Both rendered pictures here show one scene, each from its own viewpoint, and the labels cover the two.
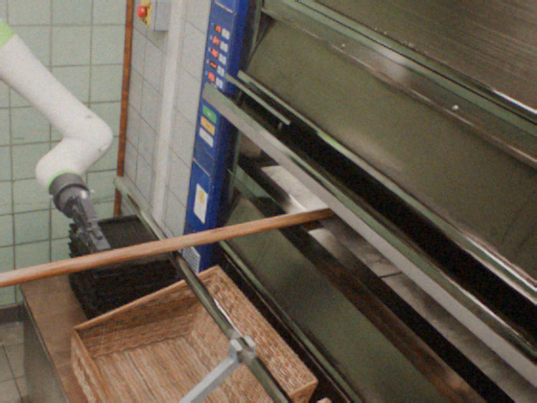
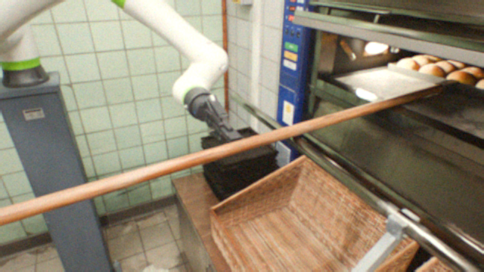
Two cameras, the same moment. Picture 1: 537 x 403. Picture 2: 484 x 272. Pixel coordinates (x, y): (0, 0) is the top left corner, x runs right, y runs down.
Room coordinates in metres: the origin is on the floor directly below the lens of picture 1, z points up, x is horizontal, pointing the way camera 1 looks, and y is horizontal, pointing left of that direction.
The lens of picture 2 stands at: (0.62, 0.19, 1.57)
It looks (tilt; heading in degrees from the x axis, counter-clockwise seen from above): 29 degrees down; 6
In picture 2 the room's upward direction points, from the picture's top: straight up
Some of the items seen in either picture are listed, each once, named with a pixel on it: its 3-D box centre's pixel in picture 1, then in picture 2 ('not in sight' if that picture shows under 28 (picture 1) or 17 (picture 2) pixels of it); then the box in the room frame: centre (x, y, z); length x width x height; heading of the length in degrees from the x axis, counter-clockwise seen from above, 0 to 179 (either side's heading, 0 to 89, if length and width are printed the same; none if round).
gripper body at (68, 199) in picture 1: (79, 208); (209, 112); (1.44, 0.36, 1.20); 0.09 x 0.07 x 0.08; 32
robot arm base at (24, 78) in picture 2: not in sight; (25, 69); (1.69, 1.11, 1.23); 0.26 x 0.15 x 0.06; 33
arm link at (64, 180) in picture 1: (71, 194); (201, 103); (1.50, 0.40, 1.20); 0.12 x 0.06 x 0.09; 122
